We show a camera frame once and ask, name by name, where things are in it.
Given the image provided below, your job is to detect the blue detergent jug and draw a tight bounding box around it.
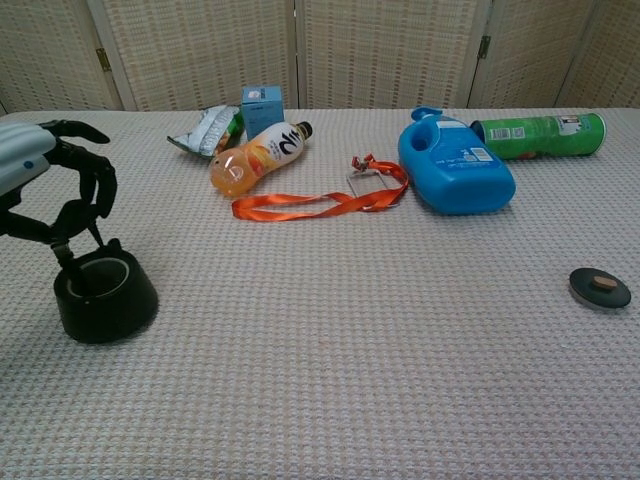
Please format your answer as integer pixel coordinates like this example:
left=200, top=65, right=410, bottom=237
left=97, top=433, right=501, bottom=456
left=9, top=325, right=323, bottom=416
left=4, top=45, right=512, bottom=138
left=397, top=105, right=517, bottom=217

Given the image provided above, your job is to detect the green chips can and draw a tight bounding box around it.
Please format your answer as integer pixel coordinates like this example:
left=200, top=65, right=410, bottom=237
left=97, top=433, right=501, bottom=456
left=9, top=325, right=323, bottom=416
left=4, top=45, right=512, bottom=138
left=468, top=111, right=609, bottom=161

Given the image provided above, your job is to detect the black teapot lid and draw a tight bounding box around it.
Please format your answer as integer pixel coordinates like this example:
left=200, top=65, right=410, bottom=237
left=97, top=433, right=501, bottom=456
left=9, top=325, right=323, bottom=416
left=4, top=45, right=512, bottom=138
left=568, top=266, right=633, bottom=312

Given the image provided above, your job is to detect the silver green snack bag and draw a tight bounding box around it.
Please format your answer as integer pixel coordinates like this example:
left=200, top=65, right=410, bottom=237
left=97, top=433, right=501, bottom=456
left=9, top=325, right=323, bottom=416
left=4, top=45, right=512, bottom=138
left=166, top=104, right=246, bottom=160

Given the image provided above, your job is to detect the woven folding screen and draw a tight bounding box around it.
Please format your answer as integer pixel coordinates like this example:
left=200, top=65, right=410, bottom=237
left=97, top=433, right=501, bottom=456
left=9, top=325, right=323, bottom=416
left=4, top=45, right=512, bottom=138
left=0, top=0, right=640, bottom=114

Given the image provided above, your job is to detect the orange juice plastic bottle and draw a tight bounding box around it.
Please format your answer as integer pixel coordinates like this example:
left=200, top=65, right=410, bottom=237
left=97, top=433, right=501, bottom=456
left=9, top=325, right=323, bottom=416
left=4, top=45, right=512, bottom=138
left=208, top=120, right=315, bottom=199

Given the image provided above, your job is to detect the orange lanyard ribbon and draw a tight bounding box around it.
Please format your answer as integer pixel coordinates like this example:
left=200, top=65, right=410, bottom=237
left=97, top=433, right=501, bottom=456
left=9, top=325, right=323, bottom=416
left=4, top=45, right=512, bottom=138
left=231, top=154, right=410, bottom=224

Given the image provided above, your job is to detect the clear plastic badge holder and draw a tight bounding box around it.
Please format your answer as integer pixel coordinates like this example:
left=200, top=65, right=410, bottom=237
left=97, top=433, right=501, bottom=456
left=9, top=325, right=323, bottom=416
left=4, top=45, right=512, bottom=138
left=345, top=167, right=401, bottom=211

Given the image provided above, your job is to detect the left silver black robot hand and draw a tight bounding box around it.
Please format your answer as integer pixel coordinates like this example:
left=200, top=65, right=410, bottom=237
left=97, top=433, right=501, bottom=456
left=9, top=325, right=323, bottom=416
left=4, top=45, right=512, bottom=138
left=0, top=118, right=119, bottom=249

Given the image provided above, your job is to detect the black cast iron teapot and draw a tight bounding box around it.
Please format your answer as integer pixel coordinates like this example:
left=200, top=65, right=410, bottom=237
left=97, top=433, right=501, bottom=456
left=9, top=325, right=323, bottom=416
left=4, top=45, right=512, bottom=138
left=51, top=219, right=160, bottom=345

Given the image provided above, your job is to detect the light blue carton box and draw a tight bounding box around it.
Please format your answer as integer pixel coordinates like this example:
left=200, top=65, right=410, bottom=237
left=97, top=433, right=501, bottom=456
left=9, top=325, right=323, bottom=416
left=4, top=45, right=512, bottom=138
left=240, top=85, right=285, bottom=142

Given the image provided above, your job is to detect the beige waffle tablecloth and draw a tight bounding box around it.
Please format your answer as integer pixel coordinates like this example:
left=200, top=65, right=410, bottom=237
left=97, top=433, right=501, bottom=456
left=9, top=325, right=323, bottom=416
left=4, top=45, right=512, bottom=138
left=0, top=107, right=640, bottom=480

